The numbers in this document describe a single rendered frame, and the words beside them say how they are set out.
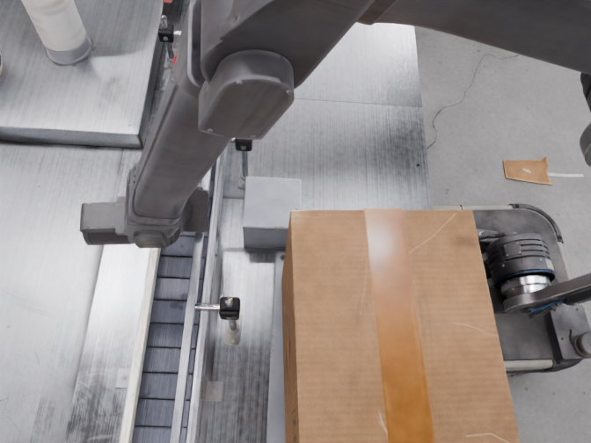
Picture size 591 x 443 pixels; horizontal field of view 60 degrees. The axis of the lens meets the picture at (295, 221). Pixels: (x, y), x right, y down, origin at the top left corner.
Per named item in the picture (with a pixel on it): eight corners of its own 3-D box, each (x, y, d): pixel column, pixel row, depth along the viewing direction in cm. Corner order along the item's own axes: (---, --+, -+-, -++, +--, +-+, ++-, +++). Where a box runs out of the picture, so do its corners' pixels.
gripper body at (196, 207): (142, 185, 77) (128, 192, 70) (209, 188, 78) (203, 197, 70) (142, 226, 78) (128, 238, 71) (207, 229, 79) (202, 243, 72)
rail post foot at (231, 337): (227, 311, 88) (227, 310, 87) (242, 312, 88) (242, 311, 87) (223, 344, 85) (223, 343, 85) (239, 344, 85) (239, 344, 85)
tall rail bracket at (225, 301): (200, 318, 87) (188, 288, 72) (243, 320, 87) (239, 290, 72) (198, 337, 86) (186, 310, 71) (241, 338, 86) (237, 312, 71)
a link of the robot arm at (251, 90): (322, 90, 26) (312, -83, 28) (211, 68, 23) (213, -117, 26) (168, 255, 63) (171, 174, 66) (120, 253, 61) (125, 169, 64)
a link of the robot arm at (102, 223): (160, 240, 58) (163, 170, 61) (58, 243, 58) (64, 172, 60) (178, 260, 70) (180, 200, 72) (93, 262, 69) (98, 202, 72)
